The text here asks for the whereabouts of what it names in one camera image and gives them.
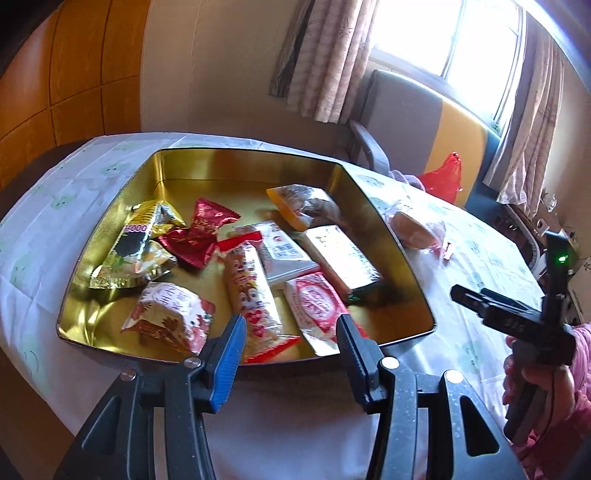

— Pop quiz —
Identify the clear bun packet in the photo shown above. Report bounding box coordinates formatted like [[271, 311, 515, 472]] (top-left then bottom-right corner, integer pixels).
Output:
[[383, 203, 446, 252]]

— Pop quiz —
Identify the clear brown pastry packet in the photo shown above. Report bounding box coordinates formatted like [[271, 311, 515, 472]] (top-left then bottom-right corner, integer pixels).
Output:
[[266, 184, 342, 232]]

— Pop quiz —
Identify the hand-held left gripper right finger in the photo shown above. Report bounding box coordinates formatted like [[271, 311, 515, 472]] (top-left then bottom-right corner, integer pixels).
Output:
[[335, 314, 529, 480]]

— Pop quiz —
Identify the wooden wardrobe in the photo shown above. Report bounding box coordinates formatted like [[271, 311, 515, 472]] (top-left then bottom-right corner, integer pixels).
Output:
[[0, 0, 153, 190]]

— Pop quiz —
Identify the window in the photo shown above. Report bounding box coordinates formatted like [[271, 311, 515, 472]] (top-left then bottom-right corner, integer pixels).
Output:
[[369, 0, 527, 130]]

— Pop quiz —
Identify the white printed tablecloth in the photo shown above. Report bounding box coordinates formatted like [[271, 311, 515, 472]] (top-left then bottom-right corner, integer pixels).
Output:
[[0, 133, 550, 480]]

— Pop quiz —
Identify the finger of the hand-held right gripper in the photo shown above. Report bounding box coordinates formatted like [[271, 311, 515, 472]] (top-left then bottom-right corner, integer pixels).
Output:
[[450, 284, 504, 324]]

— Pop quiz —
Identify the long orange white snack packet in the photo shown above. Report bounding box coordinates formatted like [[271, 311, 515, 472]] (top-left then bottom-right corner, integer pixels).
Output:
[[224, 240, 301, 365]]

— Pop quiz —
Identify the gold tin box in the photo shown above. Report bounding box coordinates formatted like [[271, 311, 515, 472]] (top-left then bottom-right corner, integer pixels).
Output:
[[56, 148, 437, 365]]

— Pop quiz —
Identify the person's right forearm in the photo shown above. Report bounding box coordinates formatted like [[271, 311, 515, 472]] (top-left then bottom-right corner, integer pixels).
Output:
[[508, 323, 591, 480]]

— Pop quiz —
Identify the patterned beige curtain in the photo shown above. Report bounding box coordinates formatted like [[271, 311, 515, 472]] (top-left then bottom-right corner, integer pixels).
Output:
[[496, 32, 566, 215], [270, 0, 379, 124]]

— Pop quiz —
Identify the red white flowered snack packet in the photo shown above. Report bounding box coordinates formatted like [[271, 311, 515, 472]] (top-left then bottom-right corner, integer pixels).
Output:
[[121, 281, 217, 356]]

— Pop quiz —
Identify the red candy packet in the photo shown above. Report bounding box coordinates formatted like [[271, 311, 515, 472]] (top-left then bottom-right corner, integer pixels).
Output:
[[157, 198, 241, 273]]

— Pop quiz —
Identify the person's right hand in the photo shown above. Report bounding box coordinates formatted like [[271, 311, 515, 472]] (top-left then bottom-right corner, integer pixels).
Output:
[[502, 335, 580, 421]]

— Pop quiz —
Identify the dark metal frame chair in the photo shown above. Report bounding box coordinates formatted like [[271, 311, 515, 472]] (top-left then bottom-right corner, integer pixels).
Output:
[[501, 203, 550, 278]]

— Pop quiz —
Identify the gold black snack packet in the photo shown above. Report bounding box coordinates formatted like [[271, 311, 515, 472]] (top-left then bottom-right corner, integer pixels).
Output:
[[113, 200, 188, 259]]

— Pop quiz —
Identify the red white patterned snack packet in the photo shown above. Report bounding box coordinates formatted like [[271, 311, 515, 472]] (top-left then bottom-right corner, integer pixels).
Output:
[[284, 271, 370, 357]]

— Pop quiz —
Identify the grey yellow armchair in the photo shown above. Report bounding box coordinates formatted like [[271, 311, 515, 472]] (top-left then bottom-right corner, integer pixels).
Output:
[[346, 69, 502, 208]]

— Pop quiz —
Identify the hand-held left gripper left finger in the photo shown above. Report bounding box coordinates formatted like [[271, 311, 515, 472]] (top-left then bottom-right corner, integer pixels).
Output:
[[53, 314, 247, 480]]

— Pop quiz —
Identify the red plastic bag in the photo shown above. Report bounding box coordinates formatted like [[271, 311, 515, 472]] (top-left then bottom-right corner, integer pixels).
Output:
[[418, 151, 464, 204]]

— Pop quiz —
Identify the clear cake packet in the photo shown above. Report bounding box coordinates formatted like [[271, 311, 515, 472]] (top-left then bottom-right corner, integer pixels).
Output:
[[302, 224, 384, 296]]

